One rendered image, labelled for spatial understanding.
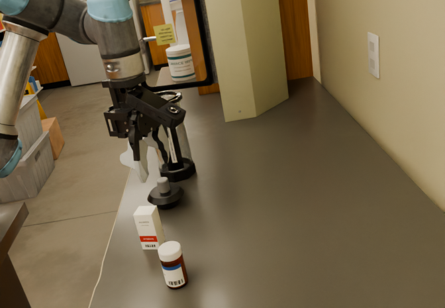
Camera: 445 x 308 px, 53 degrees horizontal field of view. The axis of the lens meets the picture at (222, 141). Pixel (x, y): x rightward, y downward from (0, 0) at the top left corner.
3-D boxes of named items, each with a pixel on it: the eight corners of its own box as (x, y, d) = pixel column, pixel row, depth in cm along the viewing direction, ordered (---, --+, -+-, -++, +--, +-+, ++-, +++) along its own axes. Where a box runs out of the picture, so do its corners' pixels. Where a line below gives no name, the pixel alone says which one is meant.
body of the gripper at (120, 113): (132, 125, 96) (118, 71, 91) (165, 126, 92) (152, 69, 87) (109, 140, 90) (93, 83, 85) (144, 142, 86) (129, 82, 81)
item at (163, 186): (189, 206, 106) (184, 182, 104) (152, 217, 104) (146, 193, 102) (181, 189, 115) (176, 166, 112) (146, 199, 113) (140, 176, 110)
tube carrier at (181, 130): (200, 172, 119) (185, 97, 111) (161, 183, 117) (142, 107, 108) (191, 157, 129) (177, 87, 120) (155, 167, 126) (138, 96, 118)
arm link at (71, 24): (49, -9, 88) (72, -11, 80) (99, 14, 96) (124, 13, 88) (38, 30, 88) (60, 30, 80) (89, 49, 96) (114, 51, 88)
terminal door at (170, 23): (214, 85, 180) (197, -19, 164) (143, 93, 185) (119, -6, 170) (214, 84, 181) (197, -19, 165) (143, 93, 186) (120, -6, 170)
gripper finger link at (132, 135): (142, 158, 90) (142, 115, 89) (149, 159, 89) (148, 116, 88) (127, 161, 86) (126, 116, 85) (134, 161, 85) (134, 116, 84)
